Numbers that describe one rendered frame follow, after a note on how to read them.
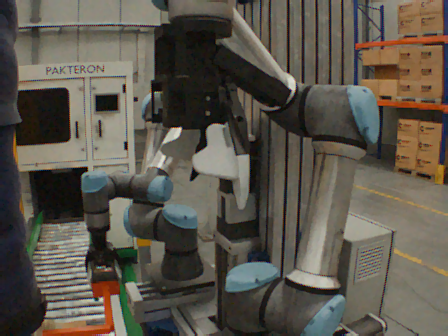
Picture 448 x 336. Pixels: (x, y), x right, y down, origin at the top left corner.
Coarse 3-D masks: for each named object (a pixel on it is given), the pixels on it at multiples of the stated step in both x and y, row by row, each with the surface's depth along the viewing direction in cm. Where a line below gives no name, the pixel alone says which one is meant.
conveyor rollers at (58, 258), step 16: (48, 224) 316; (64, 224) 321; (80, 224) 326; (48, 240) 283; (64, 240) 281; (80, 240) 285; (32, 256) 248; (48, 256) 252; (64, 256) 256; (80, 256) 254; (48, 272) 228; (64, 272) 231; (80, 272) 235; (48, 288) 212; (64, 288) 208; (80, 288) 210; (48, 304) 188; (64, 304) 191; (80, 304) 194; (96, 304) 197; (48, 320) 174; (64, 320) 175; (80, 320) 177; (96, 320) 180
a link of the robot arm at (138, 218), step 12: (156, 96) 134; (144, 108) 134; (156, 108) 132; (144, 120) 137; (156, 132) 132; (168, 132) 134; (156, 144) 132; (144, 156) 133; (144, 168) 131; (132, 204) 130; (144, 204) 127; (156, 204) 128; (132, 216) 128; (144, 216) 126; (132, 228) 127; (144, 228) 126
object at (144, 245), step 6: (138, 240) 178; (144, 240) 179; (150, 240) 180; (138, 246) 179; (144, 246) 180; (150, 246) 181; (138, 252) 182; (144, 252) 180; (150, 252) 181; (138, 258) 184; (144, 258) 181; (150, 258) 182; (144, 264) 182; (144, 270) 182; (144, 276) 183
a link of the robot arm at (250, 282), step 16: (240, 272) 81; (256, 272) 80; (272, 272) 79; (224, 288) 82; (240, 288) 78; (256, 288) 77; (272, 288) 76; (240, 304) 78; (256, 304) 76; (240, 320) 79; (256, 320) 77
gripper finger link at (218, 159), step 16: (208, 128) 40; (224, 128) 40; (208, 144) 39; (224, 144) 40; (208, 160) 38; (224, 160) 39; (240, 160) 39; (224, 176) 38; (240, 176) 39; (240, 192) 39; (240, 208) 39
